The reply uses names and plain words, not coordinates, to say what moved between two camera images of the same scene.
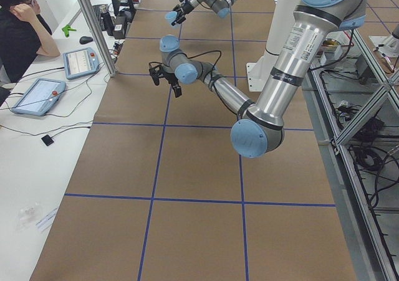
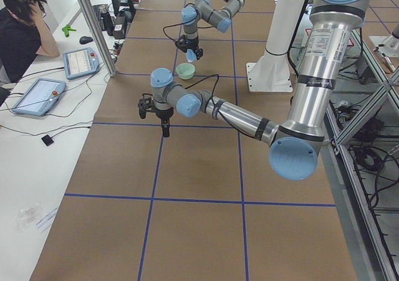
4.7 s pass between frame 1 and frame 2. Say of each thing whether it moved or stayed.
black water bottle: stayed
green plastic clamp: stayed
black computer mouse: stayed
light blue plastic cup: moved
